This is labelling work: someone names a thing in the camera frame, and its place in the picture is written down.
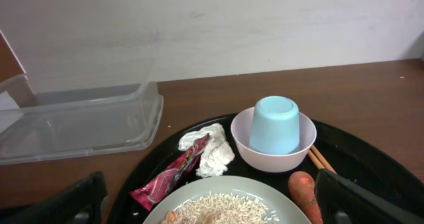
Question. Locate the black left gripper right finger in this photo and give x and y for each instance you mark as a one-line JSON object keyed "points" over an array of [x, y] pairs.
{"points": [[342, 201]]}

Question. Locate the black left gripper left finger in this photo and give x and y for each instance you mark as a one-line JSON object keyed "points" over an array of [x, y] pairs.
{"points": [[82, 202]]}

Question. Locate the orange carrot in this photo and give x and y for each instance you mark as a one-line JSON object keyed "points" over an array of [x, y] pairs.
{"points": [[301, 188]]}

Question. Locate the white plate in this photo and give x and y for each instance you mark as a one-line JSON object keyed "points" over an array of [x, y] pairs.
{"points": [[287, 211]]}

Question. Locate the white tissue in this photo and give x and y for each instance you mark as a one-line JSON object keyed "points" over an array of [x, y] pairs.
{"points": [[217, 153]]}

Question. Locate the wooden chopstick right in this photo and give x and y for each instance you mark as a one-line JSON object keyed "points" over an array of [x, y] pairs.
{"points": [[314, 150]]}

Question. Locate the wooden chopstick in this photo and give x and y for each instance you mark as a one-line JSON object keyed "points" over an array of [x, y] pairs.
{"points": [[314, 150], [315, 160]]}

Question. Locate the wooden chopstick left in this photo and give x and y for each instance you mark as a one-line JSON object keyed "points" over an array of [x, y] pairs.
{"points": [[315, 160]]}

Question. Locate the round black tray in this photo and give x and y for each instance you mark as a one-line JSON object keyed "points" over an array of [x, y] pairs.
{"points": [[351, 157]]}

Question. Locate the red snack wrapper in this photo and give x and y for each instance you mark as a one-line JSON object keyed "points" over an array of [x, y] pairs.
{"points": [[162, 184]]}

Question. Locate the clear plastic bin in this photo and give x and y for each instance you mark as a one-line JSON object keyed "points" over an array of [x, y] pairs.
{"points": [[81, 117]]}

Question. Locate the light blue cup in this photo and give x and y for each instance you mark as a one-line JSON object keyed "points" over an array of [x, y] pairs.
{"points": [[275, 126]]}

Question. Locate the white bowl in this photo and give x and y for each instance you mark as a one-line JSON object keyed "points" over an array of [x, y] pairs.
{"points": [[240, 130]]}

